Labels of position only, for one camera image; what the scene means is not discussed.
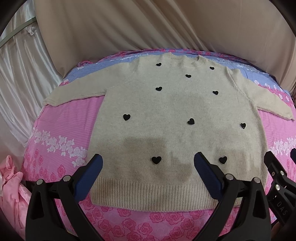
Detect beige sweater with black hearts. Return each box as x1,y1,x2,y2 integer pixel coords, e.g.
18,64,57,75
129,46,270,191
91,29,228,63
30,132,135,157
44,53,295,212

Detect pink cloth pile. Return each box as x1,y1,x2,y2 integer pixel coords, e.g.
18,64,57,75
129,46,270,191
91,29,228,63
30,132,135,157
1,155,31,240

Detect pink floral bed sheet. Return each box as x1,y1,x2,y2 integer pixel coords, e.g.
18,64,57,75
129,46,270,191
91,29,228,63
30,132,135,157
22,49,295,240

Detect white satin curtain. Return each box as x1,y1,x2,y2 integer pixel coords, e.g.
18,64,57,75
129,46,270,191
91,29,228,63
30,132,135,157
1,1,62,161

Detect beige curtain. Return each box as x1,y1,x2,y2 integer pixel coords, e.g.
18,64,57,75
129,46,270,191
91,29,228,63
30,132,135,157
34,1,295,91

